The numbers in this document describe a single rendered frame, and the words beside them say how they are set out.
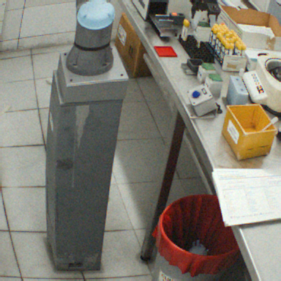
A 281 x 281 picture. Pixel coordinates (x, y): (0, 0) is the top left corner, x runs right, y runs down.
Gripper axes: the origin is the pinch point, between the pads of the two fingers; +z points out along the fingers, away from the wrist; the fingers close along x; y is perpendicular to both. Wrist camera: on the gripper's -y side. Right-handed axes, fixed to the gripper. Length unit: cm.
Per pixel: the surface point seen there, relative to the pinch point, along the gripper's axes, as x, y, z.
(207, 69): -0.2, -8.6, 12.3
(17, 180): 56, 45, 107
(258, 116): -9.2, -33.8, 12.8
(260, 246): 8, -83, 19
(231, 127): 3.2, -38.3, 13.1
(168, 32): 3.2, 21.3, 15.0
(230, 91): -4.3, -20.2, 13.3
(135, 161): -6, 54, 106
